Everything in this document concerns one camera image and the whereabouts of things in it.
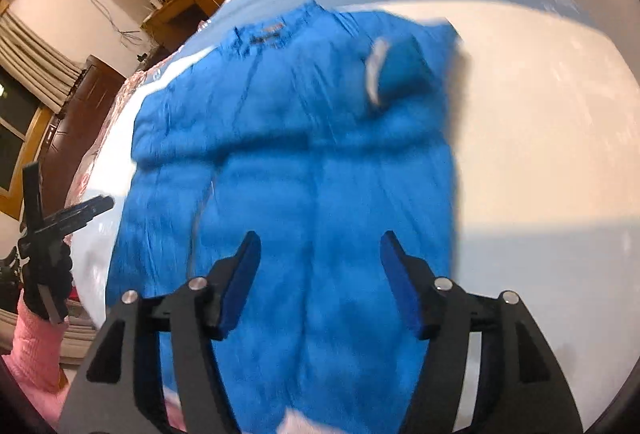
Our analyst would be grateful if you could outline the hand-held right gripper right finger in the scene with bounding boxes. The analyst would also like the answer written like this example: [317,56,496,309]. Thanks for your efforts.
[380,230,585,434]

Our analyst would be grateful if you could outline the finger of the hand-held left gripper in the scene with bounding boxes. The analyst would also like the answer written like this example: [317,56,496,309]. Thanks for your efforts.
[36,195,115,246]
[21,163,45,237]

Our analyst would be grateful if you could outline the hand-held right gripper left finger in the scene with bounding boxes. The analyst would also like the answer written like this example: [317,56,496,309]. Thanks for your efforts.
[59,230,262,434]

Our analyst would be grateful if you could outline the blue padded jacket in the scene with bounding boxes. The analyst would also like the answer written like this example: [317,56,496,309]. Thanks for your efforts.
[106,0,468,434]

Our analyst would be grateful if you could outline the person's left forearm pink sleeve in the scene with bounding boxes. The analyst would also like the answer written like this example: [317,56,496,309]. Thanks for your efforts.
[0,298,71,417]

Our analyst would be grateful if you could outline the wooden framed window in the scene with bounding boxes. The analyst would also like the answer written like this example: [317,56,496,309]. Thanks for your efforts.
[0,74,54,218]

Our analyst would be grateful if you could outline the dark wooden cabinet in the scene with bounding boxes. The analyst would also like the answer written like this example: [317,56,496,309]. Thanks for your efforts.
[39,56,127,215]

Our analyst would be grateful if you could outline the beige pleated curtain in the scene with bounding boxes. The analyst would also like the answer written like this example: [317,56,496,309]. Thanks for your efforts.
[0,9,84,116]

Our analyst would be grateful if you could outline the wooden desk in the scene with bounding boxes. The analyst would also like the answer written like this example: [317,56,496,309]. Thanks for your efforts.
[141,0,223,51]

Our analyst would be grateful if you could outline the loose wall cables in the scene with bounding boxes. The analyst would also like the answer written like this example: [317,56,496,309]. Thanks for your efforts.
[59,0,153,48]

